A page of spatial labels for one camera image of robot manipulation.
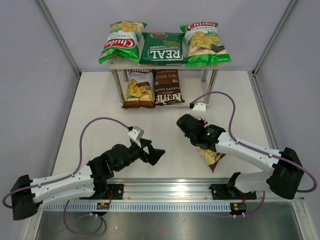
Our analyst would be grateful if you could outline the aluminium frame post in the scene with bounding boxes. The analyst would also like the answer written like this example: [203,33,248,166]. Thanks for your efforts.
[252,0,299,77]
[35,0,82,78]

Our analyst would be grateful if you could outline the green Chuba seaweed bag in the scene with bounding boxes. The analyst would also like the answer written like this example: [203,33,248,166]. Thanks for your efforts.
[180,21,232,67]
[98,21,147,64]

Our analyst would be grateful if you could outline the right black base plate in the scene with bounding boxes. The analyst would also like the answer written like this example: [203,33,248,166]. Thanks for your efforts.
[209,183,257,200]

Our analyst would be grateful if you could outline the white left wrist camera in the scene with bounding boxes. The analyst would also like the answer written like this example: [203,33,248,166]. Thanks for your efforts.
[127,126,144,148]

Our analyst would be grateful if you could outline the white two-tier shelf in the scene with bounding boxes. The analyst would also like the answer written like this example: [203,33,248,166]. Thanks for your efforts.
[106,57,222,108]

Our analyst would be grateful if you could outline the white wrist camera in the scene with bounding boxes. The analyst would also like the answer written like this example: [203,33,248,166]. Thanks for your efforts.
[189,102,207,121]
[127,126,144,148]

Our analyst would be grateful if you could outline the white slotted cable duct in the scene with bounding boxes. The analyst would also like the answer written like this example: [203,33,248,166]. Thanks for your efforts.
[45,201,231,213]

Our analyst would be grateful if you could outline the aluminium mounting rail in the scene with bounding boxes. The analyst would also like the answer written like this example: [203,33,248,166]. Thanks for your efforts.
[33,177,306,202]

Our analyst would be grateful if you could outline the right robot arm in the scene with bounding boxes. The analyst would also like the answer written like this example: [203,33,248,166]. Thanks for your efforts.
[176,114,304,200]

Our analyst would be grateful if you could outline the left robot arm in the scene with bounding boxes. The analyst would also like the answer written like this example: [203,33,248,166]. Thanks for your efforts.
[10,139,165,221]

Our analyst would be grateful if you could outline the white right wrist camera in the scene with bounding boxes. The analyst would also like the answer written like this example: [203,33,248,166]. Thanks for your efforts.
[189,102,207,121]

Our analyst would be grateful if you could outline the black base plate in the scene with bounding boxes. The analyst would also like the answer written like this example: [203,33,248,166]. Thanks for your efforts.
[209,183,257,200]
[80,183,125,200]

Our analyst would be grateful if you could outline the aluminium frame post left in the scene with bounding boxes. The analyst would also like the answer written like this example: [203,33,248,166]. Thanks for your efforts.
[35,0,82,78]

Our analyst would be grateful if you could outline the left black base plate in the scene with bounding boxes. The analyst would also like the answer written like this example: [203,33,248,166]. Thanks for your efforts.
[80,183,125,200]

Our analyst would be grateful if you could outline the aluminium frame post right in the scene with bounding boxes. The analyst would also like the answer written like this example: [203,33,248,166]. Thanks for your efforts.
[252,0,299,77]

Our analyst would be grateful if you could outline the brown Kettle chips bag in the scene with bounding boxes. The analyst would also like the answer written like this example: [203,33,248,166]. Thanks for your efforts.
[153,69,185,106]

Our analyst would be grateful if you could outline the green Real chips bag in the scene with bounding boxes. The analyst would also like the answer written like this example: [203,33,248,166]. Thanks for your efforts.
[139,32,187,65]

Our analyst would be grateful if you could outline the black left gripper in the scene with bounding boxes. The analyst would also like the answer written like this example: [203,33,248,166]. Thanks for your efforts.
[114,138,165,172]

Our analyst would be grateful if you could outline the brown Chuba bag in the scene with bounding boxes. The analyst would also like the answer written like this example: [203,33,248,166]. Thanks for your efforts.
[198,119,227,174]
[122,69,155,109]

